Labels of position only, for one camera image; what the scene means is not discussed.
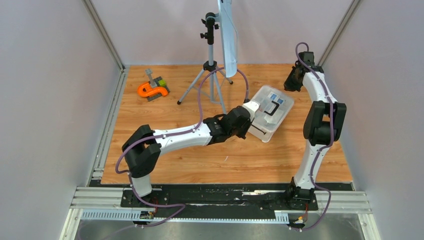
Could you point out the orange grey toy fixture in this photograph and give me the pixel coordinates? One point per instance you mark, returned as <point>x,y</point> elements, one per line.
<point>154,88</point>

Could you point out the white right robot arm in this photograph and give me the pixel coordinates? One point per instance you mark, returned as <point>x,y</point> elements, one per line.
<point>322,126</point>

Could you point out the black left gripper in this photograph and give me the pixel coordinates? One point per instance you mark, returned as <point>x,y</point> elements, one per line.
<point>243,134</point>

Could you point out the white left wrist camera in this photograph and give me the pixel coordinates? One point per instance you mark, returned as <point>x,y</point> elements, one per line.
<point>252,107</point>

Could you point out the grey tripod stand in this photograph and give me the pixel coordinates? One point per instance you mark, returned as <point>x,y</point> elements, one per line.
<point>211,66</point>

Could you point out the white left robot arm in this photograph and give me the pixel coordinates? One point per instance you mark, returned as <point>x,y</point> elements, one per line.
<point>143,149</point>

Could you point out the white plastic box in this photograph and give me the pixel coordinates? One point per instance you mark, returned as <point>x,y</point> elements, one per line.
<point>271,114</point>

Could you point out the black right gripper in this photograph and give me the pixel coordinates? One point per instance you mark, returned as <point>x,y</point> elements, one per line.
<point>288,85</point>

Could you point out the small blue white sachet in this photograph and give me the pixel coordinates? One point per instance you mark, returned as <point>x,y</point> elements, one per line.
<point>280,101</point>

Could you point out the white tablet panel on tripod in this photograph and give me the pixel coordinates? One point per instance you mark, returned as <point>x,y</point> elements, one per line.
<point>228,37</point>

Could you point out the blue square alcohol pad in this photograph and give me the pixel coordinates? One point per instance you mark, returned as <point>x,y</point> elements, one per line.
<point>274,97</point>

